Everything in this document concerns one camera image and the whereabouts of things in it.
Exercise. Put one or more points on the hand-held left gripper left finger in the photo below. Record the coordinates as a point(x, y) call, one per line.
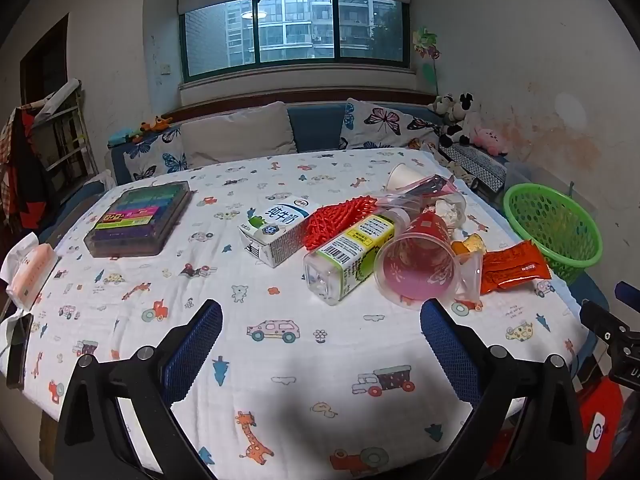
point(195, 350)

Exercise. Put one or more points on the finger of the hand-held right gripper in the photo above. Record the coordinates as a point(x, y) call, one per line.
point(602, 320)
point(629, 291)

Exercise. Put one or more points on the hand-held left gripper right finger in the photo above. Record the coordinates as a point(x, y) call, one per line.
point(450, 350)

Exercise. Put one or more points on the orange snack packet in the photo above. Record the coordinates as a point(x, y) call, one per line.
point(515, 265)

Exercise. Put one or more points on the clear plastic cup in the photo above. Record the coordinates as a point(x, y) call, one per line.
point(470, 280)
point(425, 245)

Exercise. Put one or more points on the green plastic basket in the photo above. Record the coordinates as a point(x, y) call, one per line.
point(530, 210)

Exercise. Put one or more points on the white wrapper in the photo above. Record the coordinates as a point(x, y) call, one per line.
point(450, 212)

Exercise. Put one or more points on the clear bottle with yellow label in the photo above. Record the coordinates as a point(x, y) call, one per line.
point(345, 255)

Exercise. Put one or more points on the small yellow wrapper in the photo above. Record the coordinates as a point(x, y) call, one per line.
point(470, 245)

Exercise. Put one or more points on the cartoon printed blanket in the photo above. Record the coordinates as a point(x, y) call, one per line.
point(300, 385)

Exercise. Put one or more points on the clear case of colourful markers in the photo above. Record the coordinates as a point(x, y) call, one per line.
point(135, 220)

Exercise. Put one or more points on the white milk carton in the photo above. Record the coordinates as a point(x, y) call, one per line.
point(280, 230)

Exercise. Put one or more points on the clear red plastic wrapper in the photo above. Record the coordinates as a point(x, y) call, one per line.
point(430, 187)

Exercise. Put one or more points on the black phone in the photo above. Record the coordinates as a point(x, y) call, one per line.
point(20, 350)

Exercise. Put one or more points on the white dotted cloth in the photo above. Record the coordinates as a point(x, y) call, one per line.
point(457, 174)

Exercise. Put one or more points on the white paper cup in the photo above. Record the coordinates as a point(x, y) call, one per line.
point(405, 177)

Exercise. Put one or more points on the pink tissue pack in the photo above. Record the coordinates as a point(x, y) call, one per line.
point(32, 272)

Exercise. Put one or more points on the blue patterned folded cloth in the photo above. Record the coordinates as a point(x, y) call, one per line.
point(482, 167)

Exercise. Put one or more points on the small butterfly pillow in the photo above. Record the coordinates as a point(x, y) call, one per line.
point(155, 157)

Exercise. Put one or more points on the pink plush toy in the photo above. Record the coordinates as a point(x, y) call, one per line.
point(490, 140)

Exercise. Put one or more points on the beige pillow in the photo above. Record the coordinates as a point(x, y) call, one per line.
point(235, 135)

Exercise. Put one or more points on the teal box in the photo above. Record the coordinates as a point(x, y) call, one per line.
point(122, 137)

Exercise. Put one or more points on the black white cow plush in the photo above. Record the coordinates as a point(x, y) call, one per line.
point(457, 125)

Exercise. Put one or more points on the orange plush toy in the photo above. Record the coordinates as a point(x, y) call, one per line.
point(155, 125)

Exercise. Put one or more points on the large butterfly pillow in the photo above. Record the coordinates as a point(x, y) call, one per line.
point(380, 125)

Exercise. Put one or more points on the hanging clothes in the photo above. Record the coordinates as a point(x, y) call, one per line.
point(20, 180)

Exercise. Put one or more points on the beige plush toy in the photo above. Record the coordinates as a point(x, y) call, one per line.
point(440, 105)

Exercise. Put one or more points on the white shelf rack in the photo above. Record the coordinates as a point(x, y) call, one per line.
point(65, 130)

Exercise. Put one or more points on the colourful pinwheel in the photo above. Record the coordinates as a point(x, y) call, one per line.
point(425, 45)

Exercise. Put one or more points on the dark wooden door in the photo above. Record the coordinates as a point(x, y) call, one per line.
point(45, 60)

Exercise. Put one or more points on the window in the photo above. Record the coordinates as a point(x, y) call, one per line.
point(295, 30)

